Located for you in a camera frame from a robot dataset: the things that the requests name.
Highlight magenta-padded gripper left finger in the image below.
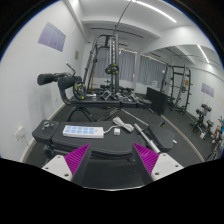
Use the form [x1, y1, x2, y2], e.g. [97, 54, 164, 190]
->
[41, 143, 92, 184]

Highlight wide grey curtain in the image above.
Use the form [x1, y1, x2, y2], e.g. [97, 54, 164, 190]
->
[94, 48, 137, 83]

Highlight grey cable machine frame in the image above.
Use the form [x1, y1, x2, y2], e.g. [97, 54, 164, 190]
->
[81, 33, 121, 98]

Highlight metal spring collar clips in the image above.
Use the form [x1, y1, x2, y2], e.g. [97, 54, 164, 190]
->
[42, 121, 56, 130]

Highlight metal cable handle attachments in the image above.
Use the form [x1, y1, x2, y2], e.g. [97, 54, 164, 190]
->
[99, 87, 141, 101]

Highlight narrow grey curtain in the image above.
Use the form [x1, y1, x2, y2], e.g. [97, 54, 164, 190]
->
[138, 54, 166, 88]

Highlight black adjustable bench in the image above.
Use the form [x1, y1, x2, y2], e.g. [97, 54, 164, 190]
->
[144, 87, 168, 116]

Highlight person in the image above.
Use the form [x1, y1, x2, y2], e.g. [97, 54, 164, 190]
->
[211, 115, 224, 144]

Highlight short ceiling light strip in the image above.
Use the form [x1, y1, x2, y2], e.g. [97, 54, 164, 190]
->
[197, 44, 211, 64]

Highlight black squat rack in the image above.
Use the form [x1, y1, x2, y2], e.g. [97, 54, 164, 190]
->
[159, 64, 193, 116]

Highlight large purple wall poster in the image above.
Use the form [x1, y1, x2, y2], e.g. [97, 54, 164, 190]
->
[37, 22, 67, 53]

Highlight black padded workout bench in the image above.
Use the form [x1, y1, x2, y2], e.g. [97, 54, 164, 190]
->
[31, 119, 178, 189]

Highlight white power strip cable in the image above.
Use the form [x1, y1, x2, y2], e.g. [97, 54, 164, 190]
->
[103, 116, 135, 134]

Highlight silver barbell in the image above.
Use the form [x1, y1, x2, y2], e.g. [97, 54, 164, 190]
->
[119, 108, 162, 154]

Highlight white power strip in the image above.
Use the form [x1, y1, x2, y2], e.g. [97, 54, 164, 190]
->
[62, 124, 106, 139]

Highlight black roller-pad exercise bench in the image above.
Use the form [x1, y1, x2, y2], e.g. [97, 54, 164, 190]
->
[37, 62, 153, 123]

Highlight small purple wall poster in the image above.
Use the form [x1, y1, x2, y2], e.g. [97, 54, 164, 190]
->
[200, 82, 215, 98]

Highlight dumbbell rack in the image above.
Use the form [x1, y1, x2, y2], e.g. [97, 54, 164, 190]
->
[190, 103, 214, 139]

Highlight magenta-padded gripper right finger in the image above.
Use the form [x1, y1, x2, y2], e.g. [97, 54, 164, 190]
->
[132, 143, 184, 185]

